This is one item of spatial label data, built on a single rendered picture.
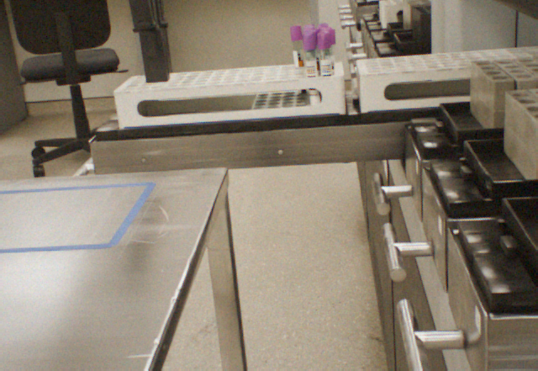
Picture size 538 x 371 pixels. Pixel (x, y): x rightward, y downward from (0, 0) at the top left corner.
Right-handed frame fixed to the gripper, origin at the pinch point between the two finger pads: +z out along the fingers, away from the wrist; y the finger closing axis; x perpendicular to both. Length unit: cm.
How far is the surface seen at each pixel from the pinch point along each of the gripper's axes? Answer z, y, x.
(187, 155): 12.0, -6.8, -4.2
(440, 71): 3.9, -5.1, -36.5
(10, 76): 59, 333, 176
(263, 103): 7.2, -1.0, -14.0
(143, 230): 8.0, -39.6, -6.9
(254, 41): 52, 350, 23
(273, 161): 13.6, -6.8, -15.2
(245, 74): 3.6, 0.9, -11.7
